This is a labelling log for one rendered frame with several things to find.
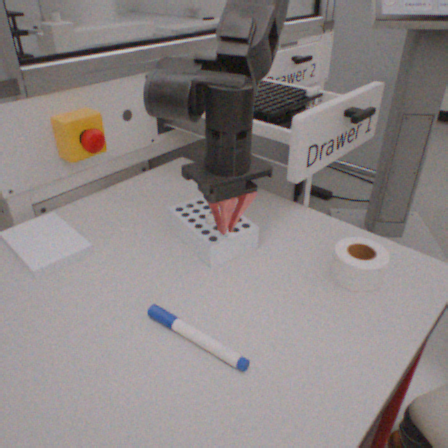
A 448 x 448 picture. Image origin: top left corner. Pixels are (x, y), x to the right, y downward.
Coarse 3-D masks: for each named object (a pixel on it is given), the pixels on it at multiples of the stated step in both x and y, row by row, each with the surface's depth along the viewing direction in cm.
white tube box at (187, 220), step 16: (176, 208) 64; (192, 208) 63; (208, 208) 64; (176, 224) 62; (192, 224) 59; (208, 224) 59; (240, 224) 59; (192, 240) 59; (208, 240) 56; (224, 240) 56; (240, 240) 58; (256, 240) 60; (208, 256) 56; (224, 256) 57
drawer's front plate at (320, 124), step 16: (352, 96) 69; (368, 96) 74; (304, 112) 62; (320, 112) 63; (336, 112) 67; (304, 128) 61; (320, 128) 65; (336, 128) 69; (304, 144) 63; (320, 144) 67; (336, 144) 71; (352, 144) 77; (304, 160) 65; (320, 160) 69; (288, 176) 66; (304, 176) 67
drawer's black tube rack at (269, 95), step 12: (264, 84) 87; (276, 84) 87; (264, 96) 79; (276, 96) 79; (288, 96) 79; (300, 96) 79; (264, 108) 73; (300, 108) 82; (264, 120) 73; (276, 120) 76; (288, 120) 76
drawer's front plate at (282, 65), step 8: (288, 48) 107; (296, 48) 107; (304, 48) 109; (312, 48) 112; (320, 48) 115; (280, 56) 103; (288, 56) 105; (312, 56) 114; (320, 56) 117; (272, 64) 102; (280, 64) 104; (288, 64) 107; (296, 64) 109; (304, 64) 112; (272, 72) 103; (280, 72) 105; (288, 72) 108; (296, 72) 111; (280, 80) 107; (304, 80) 115; (312, 80) 118
